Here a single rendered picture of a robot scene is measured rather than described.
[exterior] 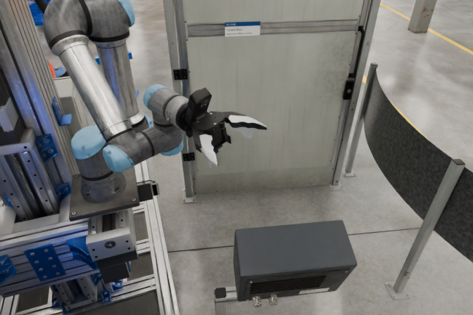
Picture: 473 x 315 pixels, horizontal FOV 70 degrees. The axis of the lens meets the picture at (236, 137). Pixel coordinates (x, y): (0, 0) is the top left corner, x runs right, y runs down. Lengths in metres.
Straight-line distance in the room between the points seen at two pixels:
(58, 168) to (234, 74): 1.16
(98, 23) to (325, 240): 0.79
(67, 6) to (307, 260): 0.83
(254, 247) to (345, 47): 1.65
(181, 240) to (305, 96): 1.27
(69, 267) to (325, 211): 1.78
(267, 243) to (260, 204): 1.82
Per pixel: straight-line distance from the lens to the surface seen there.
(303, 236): 0.82
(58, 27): 0.98
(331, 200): 2.73
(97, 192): 1.23
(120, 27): 1.05
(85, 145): 1.14
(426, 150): 1.86
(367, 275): 2.38
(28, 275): 1.52
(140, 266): 2.09
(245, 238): 0.80
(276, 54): 2.11
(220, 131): 0.79
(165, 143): 0.93
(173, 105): 0.85
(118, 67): 1.09
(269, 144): 2.43
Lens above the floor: 1.88
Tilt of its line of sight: 35 degrees down
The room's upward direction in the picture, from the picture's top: straight up
